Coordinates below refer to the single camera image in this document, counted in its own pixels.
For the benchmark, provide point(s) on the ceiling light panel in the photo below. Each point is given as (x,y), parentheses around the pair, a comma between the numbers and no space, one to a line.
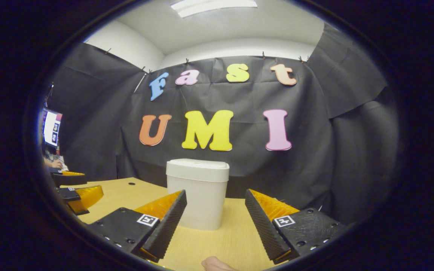
(209,6)

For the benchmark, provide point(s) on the white desktop garbage bin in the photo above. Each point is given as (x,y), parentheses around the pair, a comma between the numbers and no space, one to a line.
(202,195)

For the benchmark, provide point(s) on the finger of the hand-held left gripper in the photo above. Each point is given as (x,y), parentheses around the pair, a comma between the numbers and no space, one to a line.
(70,179)
(69,194)

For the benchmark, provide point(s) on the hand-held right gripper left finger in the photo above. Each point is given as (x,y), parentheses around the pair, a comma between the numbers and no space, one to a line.
(168,229)

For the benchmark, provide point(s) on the computer monitor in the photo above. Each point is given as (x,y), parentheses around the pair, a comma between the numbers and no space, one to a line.
(52,128)

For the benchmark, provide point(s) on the wooden desktop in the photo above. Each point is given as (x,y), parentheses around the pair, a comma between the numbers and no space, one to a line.
(220,244)

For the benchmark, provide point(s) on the black backdrop cloth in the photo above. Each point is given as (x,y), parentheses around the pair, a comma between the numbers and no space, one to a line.
(315,158)

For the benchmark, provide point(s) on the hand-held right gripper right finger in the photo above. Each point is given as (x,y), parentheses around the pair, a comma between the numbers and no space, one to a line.
(264,227)

